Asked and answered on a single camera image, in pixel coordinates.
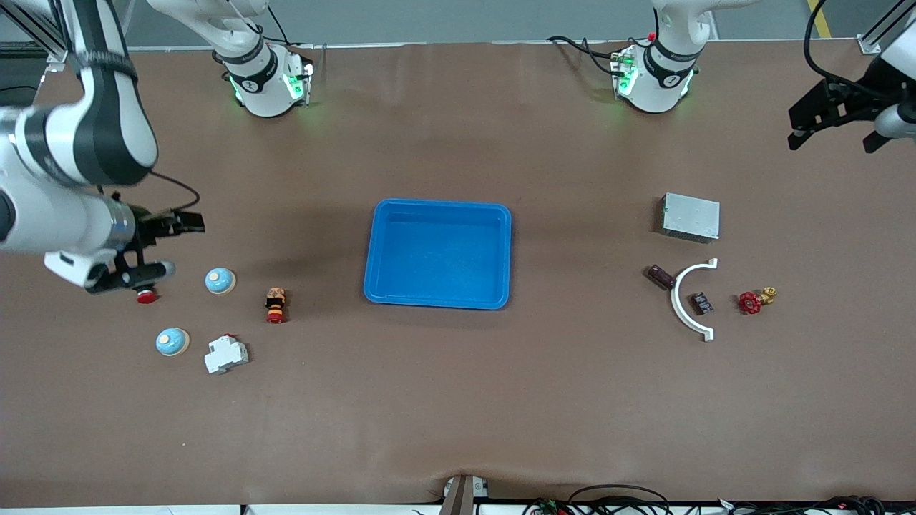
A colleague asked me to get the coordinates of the black cable bundle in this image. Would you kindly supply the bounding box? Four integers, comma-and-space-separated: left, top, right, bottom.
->
521, 484, 916, 515

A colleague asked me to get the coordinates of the white semicircular plastic clamp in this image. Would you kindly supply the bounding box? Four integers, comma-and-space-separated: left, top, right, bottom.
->
671, 258, 718, 342

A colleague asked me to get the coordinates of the silver metal power supply box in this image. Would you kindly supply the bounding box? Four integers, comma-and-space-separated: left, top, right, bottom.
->
661, 192, 721, 244

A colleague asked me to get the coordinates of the metal table edge bracket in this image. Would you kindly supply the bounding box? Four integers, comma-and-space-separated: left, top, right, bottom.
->
438, 475, 489, 515

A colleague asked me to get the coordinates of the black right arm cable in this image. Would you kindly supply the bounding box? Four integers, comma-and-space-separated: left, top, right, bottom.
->
100, 170, 202, 215

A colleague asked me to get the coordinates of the blue plastic tray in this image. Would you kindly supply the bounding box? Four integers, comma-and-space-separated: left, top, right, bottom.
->
363, 199, 513, 310

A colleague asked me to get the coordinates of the aluminium frame profile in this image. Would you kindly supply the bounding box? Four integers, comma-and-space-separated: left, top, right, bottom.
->
857, 0, 913, 54
0, 0, 69, 72

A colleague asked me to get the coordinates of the white circuit breaker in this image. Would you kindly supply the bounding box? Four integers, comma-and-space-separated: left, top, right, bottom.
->
204, 333, 250, 375

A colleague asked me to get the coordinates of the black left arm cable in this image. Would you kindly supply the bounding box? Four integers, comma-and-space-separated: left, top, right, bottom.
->
803, 0, 892, 97

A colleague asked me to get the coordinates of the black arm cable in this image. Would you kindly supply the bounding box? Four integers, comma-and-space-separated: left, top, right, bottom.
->
100, 170, 202, 215
803, 0, 892, 97

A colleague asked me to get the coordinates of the brown table cover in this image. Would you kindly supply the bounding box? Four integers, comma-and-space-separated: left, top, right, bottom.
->
0, 39, 916, 510

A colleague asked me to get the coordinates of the brass valve red handwheel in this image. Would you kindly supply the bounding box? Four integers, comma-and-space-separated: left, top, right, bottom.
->
739, 286, 778, 315

